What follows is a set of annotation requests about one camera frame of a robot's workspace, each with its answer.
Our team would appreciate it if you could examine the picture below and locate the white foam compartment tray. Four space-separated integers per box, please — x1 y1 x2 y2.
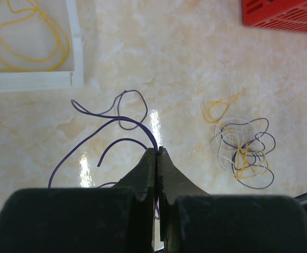
0 1 84 93

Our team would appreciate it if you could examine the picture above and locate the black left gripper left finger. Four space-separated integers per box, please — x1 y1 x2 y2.
0 148 156 252

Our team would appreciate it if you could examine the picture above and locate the red plastic shopping basket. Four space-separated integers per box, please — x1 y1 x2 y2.
241 0 307 33

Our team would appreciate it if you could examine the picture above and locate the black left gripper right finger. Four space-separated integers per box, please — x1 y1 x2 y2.
156 148 307 252

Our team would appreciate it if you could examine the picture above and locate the white cable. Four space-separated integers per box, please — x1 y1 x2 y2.
214 118 269 172

